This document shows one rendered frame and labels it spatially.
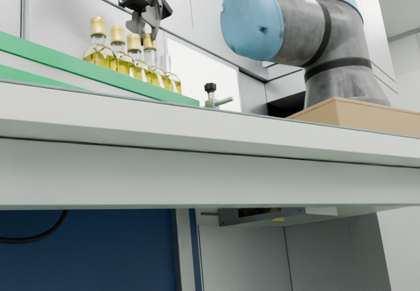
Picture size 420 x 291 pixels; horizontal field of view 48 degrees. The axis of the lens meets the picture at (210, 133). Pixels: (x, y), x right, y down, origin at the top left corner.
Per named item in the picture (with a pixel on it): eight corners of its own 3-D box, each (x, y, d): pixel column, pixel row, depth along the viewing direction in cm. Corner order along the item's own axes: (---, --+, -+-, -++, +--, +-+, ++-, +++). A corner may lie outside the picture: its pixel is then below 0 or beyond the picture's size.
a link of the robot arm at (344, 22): (387, 62, 82) (372, -6, 85) (332, 51, 75) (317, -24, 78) (335, 87, 91) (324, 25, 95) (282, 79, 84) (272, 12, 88)
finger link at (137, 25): (120, 42, 123) (123, 9, 124) (137, 49, 127) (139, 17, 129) (129, 40, 121) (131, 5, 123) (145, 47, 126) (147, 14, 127)
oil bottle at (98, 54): (103, 140, 107) (100, 54, 112) (120, 135, 103) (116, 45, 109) (82, 137, 102) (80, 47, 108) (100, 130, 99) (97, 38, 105)
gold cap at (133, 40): (134, 56, 121) (133, 40, 122) (144, 52, 119) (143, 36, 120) (124, 52, 118) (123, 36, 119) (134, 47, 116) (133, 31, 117)
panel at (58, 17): (242, 153, 177) (232, 69, 186) (248, 152, 175) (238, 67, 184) (21, 102, 106) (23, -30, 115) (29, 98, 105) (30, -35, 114)
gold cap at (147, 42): (150, 55, 126) (149, 40, 127) (159, 50, 124) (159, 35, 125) (140, 50, 123) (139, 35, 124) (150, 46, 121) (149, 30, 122)
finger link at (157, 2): (147, 24, 124) (142, -3, 127) (152, 27, 125) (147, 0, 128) (160, 15, 121) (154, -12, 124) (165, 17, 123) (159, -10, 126)
